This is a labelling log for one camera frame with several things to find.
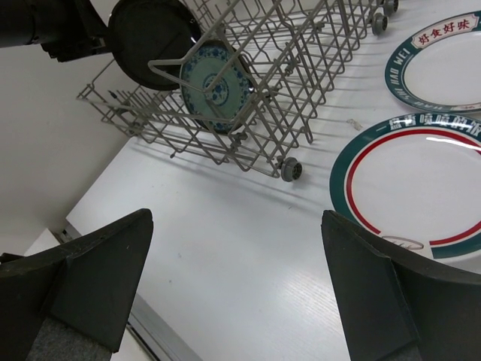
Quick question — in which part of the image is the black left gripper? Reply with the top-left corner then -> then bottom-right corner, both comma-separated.
1,0 -> 110,62

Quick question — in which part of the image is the black plate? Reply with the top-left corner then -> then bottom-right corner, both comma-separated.
106,0 -> 202,91

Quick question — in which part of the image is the grey wire dish rack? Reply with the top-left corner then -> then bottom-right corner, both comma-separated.
78,1 -> 399,182

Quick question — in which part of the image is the aluminium table rail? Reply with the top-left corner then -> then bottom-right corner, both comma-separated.
48,223 -> 192,360

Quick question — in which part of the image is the blue floral plate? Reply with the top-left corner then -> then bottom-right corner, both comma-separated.
180,40 -> 254,135

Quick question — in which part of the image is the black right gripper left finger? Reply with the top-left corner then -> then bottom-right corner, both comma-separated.
1,208 -> 153,360

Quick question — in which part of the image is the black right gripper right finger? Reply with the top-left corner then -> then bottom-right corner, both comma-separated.
321,211 -> 480,360

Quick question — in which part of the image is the green red ring plate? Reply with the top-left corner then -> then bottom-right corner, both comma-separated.
329,113 -> 480,273

